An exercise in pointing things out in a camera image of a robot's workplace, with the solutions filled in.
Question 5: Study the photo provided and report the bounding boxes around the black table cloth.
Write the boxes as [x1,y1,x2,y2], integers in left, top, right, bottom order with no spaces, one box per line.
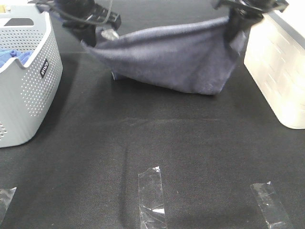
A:
[0,0,305,229]

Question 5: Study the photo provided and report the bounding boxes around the clear tape strip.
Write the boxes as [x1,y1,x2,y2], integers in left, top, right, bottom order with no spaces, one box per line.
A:
[0,187,17,224]
[138,167,167,229]
[250,182,294,229]

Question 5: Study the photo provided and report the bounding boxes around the blue towel in basket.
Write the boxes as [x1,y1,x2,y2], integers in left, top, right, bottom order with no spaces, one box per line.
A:
[0,49,33,67]

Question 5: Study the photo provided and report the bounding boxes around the grey perforated laundry basket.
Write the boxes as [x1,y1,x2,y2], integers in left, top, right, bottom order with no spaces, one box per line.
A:
[0,3,63,148]

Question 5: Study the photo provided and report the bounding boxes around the clear tape strip left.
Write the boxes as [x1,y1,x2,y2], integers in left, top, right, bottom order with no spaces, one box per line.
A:
[0,187,17,224]

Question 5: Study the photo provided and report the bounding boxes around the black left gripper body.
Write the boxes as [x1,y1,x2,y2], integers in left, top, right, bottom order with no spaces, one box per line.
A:
[35,0,121,47]

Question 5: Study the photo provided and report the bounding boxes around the clear tape strip right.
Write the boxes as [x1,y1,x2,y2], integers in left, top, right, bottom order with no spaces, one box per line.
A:
[250,182,294,229]

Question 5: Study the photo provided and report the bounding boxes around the cream plastic storage bin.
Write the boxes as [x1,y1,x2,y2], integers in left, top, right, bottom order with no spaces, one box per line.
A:
[244,0,305,129]

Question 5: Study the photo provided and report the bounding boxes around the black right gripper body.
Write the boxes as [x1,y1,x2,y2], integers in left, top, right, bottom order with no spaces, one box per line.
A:
[213,0,289,48]

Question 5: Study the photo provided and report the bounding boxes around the clear tape strip centre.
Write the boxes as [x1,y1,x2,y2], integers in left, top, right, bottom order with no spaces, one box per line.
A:
[138,167,167,229]

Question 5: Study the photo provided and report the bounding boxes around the grey-purple towel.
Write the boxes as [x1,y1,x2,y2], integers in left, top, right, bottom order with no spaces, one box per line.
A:
[84,17,247,95]

